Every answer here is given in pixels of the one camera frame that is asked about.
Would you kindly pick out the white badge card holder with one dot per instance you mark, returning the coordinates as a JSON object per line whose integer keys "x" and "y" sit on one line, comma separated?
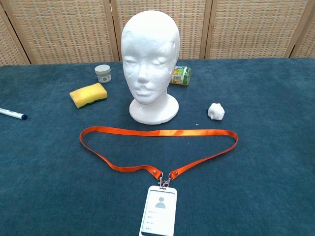
{"x": 160, "y": 216}

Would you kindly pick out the white mannequin head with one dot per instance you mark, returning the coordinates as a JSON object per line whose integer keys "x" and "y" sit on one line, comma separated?
{"x": 147, "y": 49}

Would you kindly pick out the plastic bottle colourful label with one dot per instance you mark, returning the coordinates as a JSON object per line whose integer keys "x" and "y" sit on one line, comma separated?
{"x": 182, "y": 75}

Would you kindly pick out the small white grey jar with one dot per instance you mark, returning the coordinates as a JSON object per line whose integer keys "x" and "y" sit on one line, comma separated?
{"x": 103, "y": 72}

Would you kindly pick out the yellow green sponge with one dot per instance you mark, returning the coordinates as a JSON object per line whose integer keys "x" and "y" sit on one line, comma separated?
{"x": 86, "y": 94}

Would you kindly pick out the blue table mat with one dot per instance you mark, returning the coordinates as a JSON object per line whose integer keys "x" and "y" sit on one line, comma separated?
{"x": 246, "y": 172}

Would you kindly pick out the woven wooden folding screen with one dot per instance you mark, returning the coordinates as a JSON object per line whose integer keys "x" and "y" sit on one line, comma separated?
{"x": 61, "y": 29}

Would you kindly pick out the white marker blue cap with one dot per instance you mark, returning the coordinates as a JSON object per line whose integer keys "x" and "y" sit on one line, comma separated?
{"x": 9, "y": 113}

